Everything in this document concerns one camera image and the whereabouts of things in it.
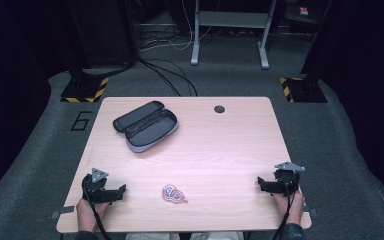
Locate white floor cables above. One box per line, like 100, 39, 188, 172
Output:
139, 0, 214, 53

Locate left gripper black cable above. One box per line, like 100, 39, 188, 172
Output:
81, 175, 114, 240

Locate person's left hand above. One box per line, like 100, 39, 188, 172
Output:
76, 197, 110, 233

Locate black floor cables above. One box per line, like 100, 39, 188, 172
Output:
136, 57, 199, 98

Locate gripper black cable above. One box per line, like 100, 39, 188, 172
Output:
272, 178, 297, 240
81, 175, 114, 240

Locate black base with hazard stripes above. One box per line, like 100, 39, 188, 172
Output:
60, 73, 110, 104
279, 75, 328, 104

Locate open dark grey pencil case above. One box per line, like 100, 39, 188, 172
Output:
112, 100, 180, 154

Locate person's right hand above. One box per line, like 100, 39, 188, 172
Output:
273, 189, 306, 226

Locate black box with red label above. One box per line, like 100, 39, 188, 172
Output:
283, 0, 332, 35

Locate small pink patterned eraser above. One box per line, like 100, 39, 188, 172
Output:
161, 184, 189, 205

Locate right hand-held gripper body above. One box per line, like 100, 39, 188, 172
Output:
272, 161, 306, 197

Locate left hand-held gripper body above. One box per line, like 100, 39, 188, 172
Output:
81, 167, 114, 205

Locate white metal desk frame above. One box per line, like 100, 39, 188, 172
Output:
190, 0, 278, 70

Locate dark curtain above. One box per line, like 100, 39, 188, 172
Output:
301, 0, 384, 214

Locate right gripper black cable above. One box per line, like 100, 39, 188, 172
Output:
272, 178, 297, 240

